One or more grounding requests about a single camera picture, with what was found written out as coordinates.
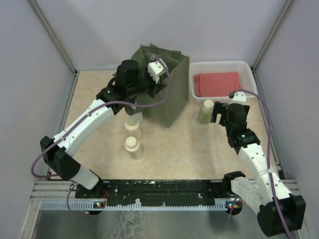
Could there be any rear white bottle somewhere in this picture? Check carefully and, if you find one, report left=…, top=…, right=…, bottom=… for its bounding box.
left=125, top=106, right=144, bottom=124

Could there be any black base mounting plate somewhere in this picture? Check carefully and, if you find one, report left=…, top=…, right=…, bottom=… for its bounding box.
left=75, top=179, right=243, bottom=216

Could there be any green bottle with beige cap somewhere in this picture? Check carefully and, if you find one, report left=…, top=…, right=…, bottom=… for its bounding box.
left=197, top=100, right=214, bottom=125

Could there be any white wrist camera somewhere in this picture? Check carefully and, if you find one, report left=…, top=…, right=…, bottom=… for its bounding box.
left=147, top=58, right=167, bottom=84
left=229, top=91, right=247, bottom=105

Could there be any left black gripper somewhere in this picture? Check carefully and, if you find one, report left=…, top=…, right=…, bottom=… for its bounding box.
left=128, top=66, right=167, bottom=98

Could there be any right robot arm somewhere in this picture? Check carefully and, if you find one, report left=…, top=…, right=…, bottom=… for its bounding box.
left=211, top=102, right=306, bottom=237

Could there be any red folded cloth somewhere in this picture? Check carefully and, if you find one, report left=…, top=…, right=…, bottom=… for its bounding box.
left=194, top=72, right=241, bottom=97

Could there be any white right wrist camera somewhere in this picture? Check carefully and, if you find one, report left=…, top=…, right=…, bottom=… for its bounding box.
left=229, top=91, right=247, bottom=105

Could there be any green canvas bag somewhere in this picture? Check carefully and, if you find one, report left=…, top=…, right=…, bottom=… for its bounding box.
left=131, top=44, right=190, bottom=128

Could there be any white slotted cable duct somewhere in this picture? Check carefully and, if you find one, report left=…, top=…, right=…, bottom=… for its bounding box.
left=39, top=201, right=244, bottom=211

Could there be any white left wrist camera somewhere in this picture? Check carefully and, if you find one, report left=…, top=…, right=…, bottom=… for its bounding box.
left=147, top=58, right=167, bottom=84

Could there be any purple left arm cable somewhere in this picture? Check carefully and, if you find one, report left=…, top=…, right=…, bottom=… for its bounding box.
left=30, top=55, right=173, bottom=178

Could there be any cream bottle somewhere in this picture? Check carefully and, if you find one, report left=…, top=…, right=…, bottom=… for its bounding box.
left=125, top=117, right=142, bottom=140
left=125, top=136, right=143, bottom=160

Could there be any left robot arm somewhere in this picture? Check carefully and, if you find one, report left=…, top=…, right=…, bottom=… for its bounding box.
left=40, top=56, right=169, bottom=198

